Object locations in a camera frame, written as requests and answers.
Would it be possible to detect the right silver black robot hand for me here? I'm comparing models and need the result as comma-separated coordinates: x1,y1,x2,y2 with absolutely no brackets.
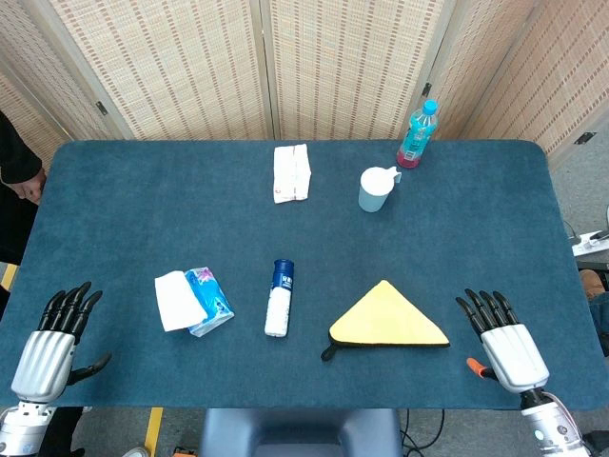
455,288,551,394

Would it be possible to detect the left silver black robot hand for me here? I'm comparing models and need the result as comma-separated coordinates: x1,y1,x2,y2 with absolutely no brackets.
10,281,113,405

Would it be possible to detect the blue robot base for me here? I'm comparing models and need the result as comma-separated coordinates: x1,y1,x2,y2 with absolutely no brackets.
199,407,403,457

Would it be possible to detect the blue tissue pack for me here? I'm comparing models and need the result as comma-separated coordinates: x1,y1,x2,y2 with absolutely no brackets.
154,266,236,338

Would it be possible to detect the white towel pack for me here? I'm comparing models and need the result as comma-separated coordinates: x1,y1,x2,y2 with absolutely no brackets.
272,142,312,205

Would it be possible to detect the brown shoe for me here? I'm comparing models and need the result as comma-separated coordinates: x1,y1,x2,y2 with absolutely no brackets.
579,268,606,300

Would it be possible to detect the yellow folded cloth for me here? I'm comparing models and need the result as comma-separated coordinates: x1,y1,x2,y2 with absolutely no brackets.
321,279,451,362

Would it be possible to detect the white power strip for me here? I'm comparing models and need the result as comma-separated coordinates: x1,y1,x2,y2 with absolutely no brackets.
570,228,609,257

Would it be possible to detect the person in black clothes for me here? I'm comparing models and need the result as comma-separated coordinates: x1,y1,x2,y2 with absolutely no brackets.
0,109,48,266

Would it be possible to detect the light blue lidded cup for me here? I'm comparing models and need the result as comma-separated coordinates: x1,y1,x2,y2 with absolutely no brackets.
358,166,403,213

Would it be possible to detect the blue table mat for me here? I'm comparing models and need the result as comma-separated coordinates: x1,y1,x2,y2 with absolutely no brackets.
0,138,609,411

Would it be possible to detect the blue drink bottle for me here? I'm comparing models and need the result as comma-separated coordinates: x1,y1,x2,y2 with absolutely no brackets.
397,98,439,169

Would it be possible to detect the blue capped white bottle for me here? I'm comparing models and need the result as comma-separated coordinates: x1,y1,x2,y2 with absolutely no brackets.
264,258,297,339

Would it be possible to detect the woven folding screen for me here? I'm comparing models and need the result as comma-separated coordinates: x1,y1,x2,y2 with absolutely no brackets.
0,0,609,170

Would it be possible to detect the black cable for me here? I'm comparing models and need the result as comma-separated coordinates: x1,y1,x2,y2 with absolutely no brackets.
399,408,446,457

